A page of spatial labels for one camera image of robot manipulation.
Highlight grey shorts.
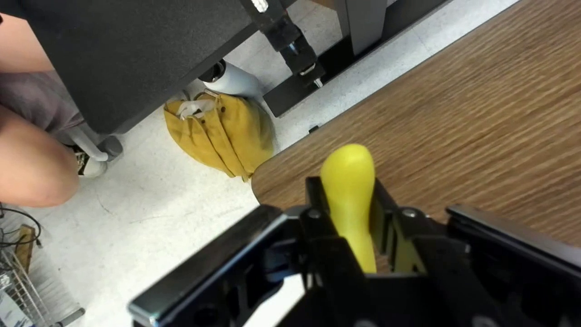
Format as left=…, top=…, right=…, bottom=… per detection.
left=0, top=69, right=85, bottom=138

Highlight yellow banana bunch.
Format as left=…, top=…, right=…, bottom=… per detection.
left=161, top=91, right=279, bottom=184

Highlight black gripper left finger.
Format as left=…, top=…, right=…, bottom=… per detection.
left=298, top=176, right=367, bottom=287

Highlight yellow toy banana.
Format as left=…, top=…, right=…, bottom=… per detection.
left=318, top=142, right=379, bottom=276

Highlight wire basket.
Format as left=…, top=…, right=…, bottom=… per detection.
left=0, top=240, right=87, bottom=327

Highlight black metal stand strut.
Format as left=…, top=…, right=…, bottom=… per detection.
left=238, top=0, right=450, bottom=118

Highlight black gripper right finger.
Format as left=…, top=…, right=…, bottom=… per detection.
left=368, top=176, right=432, bottom=276

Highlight grey chair on casters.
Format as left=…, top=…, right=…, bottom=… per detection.
left=0, top=0, right=263, bottom=164

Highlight person's bare leg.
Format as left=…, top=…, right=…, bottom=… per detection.
left=0, top=13, right=81, bottom=209

